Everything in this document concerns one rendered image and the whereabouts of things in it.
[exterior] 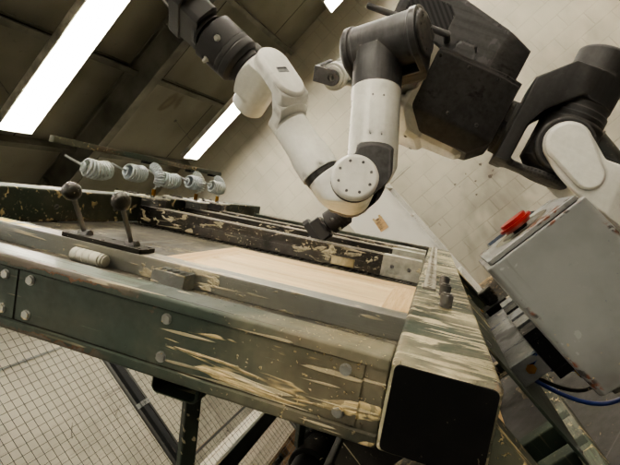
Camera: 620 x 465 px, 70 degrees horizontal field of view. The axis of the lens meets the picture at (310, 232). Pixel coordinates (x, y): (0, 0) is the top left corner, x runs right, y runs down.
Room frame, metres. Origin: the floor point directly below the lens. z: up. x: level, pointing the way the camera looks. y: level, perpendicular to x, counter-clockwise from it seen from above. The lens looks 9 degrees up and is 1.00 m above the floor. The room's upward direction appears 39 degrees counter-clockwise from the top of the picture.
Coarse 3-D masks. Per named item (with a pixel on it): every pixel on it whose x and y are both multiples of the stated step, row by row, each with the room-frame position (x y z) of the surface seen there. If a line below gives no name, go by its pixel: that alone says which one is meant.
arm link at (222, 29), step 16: (176, 0) 0.66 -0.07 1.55; (192, 0) 0.67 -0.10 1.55; (208, 0) 0.69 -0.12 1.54; (176, 16) 0.69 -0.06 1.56; (192, 16) 0.67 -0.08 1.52; (208, 16) 0.69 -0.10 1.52; (224, 16) 0.70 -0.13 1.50; (176, 32) 0.73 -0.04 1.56; (192, 32) 0.71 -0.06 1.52; (208, 32) 0.68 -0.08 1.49; (224, 32) 0.69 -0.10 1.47; (208, 48) 0.70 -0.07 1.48; (208, 64) 0.73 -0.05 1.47
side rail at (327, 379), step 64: (0, 256) 0.60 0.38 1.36; (0, 320) 0.62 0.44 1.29; (64, 320) 0.60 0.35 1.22; (128, 320) 0.58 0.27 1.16; (192, 320) 0.56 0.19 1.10; (256, 320) 0.55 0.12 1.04; (192, 384) 0.57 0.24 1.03; (256, 384) 0.56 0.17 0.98; (320, 384) 0.54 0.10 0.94; (384, 384) 0.53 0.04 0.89
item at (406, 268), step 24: (144, 216) 1.60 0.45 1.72; (168, 216) 1.58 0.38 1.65; (192, 216) 1.56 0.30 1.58; (240, 240) 1.54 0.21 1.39; (264, 240) 1.53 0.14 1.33; (288, 240) 1.51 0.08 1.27; (312, 240) 1.50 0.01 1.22; (360, 264) 1.48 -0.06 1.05; (384, 264) 1.46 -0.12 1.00; (408, 264) 1.45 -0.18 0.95
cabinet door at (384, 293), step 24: (216, 264) 1.03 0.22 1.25; (240, 264) 1.09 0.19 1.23; (264, 264) 1.16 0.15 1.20; (288, 264) 1.23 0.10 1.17; (312, 264) 1.30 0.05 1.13; (312, 288) 0.98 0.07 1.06; (336, 288) 1.03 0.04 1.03; (360, 288) 1.09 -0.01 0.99; (384, 288) 1.16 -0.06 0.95; (408, 288) 1.21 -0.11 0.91
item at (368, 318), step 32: (0, 224) 0.89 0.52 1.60; (32, 224) 0.93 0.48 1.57; (128, 256) 0.84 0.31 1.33; (160, 256) 0.86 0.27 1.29; (224, 288) 0.81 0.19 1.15; (256, 288) 0.80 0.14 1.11; (288, 288) 0.81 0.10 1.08; (320, 320) 0.79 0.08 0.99; (352, 320) 0.78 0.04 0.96; (384, 320) 0.77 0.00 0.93
